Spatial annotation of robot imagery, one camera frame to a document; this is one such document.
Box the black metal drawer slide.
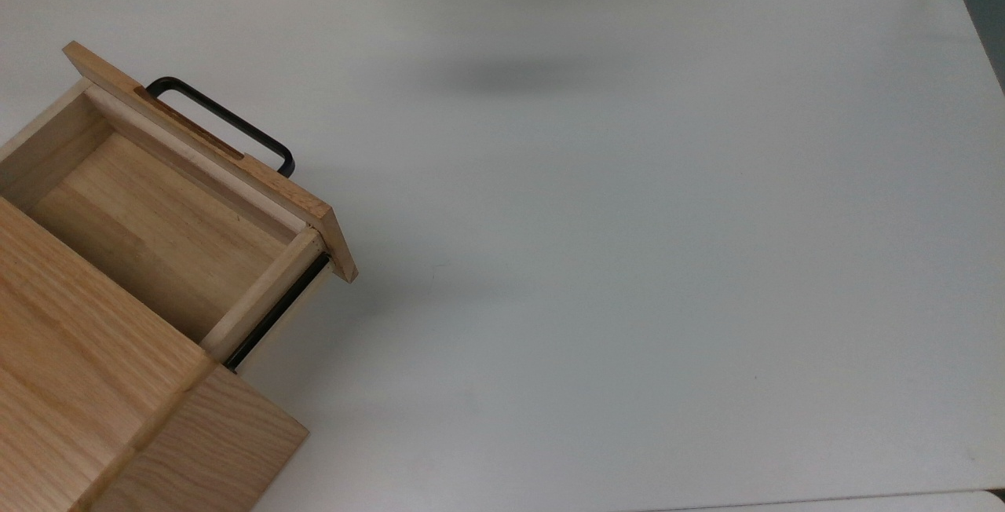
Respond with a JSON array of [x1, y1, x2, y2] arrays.
[[224, 253, 331, 372]]

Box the wooden drawer cabinet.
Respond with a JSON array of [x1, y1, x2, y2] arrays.
[[0, 196, 309, 512]]

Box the black metal drawer handle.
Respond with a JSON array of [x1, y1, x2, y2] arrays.
[[145, 76, 296, 179]]

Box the wooden drawer with handle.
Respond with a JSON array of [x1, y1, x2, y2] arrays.
[[0, 41, 360, 364]]

